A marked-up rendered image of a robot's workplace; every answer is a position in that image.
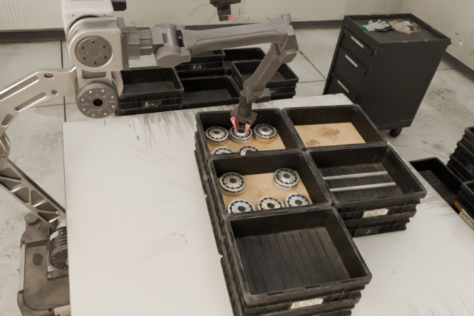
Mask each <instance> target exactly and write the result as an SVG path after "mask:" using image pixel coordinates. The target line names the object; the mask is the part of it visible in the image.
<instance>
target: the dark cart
mask: <svg viewBox="0 0 474 316"><path fill-rule="evenodd" d="M377 19H380V20H381V21H380V23H381V22H383V21H385V22H386V23H389V21H394V20H402V21H409V22H410V23H415V24H416V25H418V27H419V28H420V30H421V31H420V32H412V33H411V34H407V33H404V32H400V31H397V30H395V31H393V30H388V32H381V31H366V30H364V29H363V27H361V26H363V25H368V22H369V21H370V20H373V21H374V23H375V22H377ZM450 41H451V38H449V37H447V36H446V35H445V34H443V33H441V32H440V31H438V30H437V29H435V28H434V27H432V26H431V25H429V24H427V23H426V22H424V21H423V20H421V19H419V18H418V17H417V16H415V15H413V14H412V13H388V14H367V15H345V16H344V21H343V23H342V26H341V31H340V33H339V38H338V41H337V43H336V48H335V51H334V55H333V58H332V62H331V66H330V68H329V73H328V76H327V80H326V83H325V86H324V90H323V93H322V95H331V94H339V93H344V94H345V95H346V96H347V97H348V98H349V99H350V100H351V101H352V103H353V104H357V105H359V106H360V107H361V108H362V110H363V111H364V112H365V113H366V114H367V116H368V117H369V118H370V120H371V121H372V122H373V123H374V124H375V125H376V127H377V128H378V129H379V131H382V130H390V132H389V134H390V135H391V136H392V137H396V136H397V135H399V134H400V132H401V131H402V128H406V127H410V126H411V124H412V122H413V119H414V118H415V115H416V113H417V111H418V109H419V107H420V104H421V102H422V100H423V98H424V96H425V93H426V92H427V89H428V87H429V86H430V83H431V81H432V79H433V77H434V75H435V72H436V70H437V68H438V66H439V64H440V61H441V60H442V57H443V55H444V53H445V51H446V48H447V47H448V45H449V43H450Z"/></svg>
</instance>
